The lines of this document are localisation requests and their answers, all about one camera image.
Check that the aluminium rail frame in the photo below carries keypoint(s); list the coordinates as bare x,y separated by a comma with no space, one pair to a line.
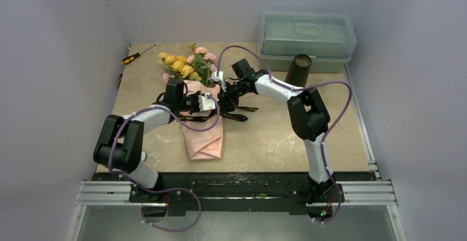
106,189

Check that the yellow black handled screwdriver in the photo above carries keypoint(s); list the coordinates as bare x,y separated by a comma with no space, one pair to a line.
133,57

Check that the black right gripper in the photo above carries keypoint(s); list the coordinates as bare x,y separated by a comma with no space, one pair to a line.
227,91

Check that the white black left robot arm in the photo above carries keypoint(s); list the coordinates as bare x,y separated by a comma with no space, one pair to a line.
120,144

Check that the green translucent plastic storage box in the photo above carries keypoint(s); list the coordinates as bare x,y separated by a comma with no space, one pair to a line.
328,39

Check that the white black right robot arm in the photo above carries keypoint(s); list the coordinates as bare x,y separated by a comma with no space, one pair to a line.
309,119

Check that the dark cylindrical vase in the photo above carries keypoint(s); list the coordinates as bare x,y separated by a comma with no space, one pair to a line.
299,70

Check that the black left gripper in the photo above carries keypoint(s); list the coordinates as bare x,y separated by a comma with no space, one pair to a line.
195,96

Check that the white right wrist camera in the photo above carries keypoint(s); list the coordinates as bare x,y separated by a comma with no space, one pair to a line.
218,78

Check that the pink paper flower bouquet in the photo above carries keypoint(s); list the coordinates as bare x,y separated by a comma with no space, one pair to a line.
203,131

